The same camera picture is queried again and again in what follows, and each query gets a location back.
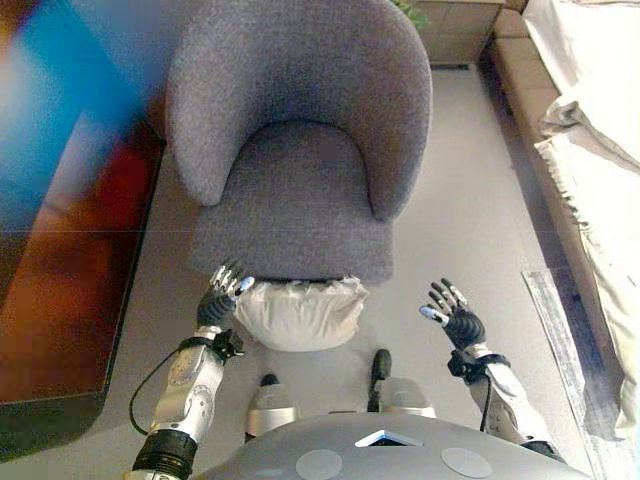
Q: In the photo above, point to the grey robot torso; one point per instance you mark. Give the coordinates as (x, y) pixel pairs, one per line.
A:
(390, 460)

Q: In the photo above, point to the grey fabric tub armchair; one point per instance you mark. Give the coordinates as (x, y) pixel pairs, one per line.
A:
(300, 75)

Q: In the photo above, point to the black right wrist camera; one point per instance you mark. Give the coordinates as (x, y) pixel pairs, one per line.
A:
(460, 365)

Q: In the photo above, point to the black robot right foot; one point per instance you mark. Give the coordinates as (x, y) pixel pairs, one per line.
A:
(381, 365)

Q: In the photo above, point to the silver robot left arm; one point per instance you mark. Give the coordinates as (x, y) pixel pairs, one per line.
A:
(190, 395)

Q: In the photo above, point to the silver robot left leg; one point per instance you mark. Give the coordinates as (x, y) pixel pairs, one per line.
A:
(270, 407)

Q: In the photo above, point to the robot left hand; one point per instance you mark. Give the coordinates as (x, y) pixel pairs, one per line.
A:
(216, 310)

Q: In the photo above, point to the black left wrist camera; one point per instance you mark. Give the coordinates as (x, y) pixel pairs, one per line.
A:
(227, 345)

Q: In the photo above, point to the black robot left foot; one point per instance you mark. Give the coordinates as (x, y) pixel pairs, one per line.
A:
(270, 380)

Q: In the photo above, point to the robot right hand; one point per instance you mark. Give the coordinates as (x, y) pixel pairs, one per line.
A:
(465, 327)

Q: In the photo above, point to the light wooden cabinet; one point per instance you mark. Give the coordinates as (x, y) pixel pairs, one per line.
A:
(460, 30)

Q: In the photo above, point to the cream fringed cushion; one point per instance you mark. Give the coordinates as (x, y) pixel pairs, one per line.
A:
(300, 315)

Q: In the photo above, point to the green plant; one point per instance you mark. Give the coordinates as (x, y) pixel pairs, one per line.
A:
(415, 12)

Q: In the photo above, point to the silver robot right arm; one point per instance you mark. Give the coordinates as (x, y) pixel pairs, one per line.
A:
(505, 405)

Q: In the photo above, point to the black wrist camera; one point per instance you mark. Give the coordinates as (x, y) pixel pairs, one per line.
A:
(227, 345)
(460, 365)

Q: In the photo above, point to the black robot foot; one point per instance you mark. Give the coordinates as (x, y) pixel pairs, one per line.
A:
(381, 365)
(270, 380)

